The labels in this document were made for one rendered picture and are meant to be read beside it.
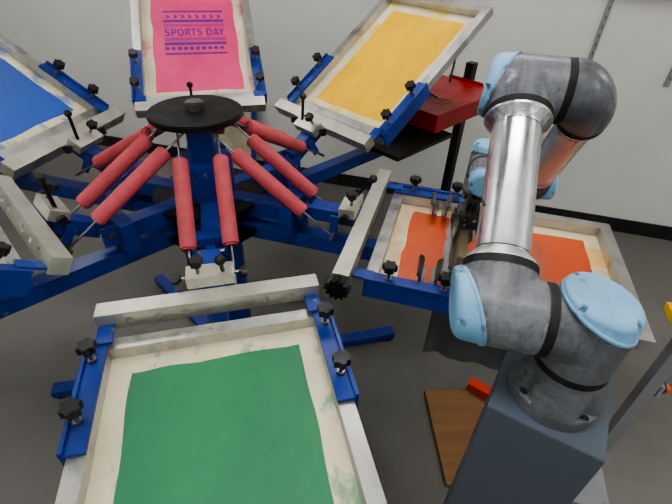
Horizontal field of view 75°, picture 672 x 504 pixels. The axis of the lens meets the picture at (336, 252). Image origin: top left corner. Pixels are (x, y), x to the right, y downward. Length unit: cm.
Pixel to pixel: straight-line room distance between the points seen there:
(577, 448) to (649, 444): 175
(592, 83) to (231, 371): 95
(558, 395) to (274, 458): 56
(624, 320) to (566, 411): 18
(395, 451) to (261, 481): 120
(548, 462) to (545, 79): 64
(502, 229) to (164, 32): 216
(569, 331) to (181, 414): 80
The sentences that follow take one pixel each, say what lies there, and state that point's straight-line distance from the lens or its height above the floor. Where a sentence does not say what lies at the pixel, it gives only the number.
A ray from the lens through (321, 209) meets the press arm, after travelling 151.
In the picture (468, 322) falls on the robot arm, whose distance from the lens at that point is 67.
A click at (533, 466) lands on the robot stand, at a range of 90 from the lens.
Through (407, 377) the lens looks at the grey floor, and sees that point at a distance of 233.
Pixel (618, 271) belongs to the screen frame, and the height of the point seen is 99.
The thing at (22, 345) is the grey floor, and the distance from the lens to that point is 287.
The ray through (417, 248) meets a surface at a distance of 151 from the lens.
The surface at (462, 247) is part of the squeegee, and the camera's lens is 138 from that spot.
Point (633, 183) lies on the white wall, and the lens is 380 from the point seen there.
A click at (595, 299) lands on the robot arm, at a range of 71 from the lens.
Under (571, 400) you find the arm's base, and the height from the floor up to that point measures 126.
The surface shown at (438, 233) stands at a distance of 160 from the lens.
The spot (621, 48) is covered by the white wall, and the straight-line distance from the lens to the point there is 343.
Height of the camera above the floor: 184
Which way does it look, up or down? 38 degrees down
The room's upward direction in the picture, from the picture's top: 2 degrees clockwise
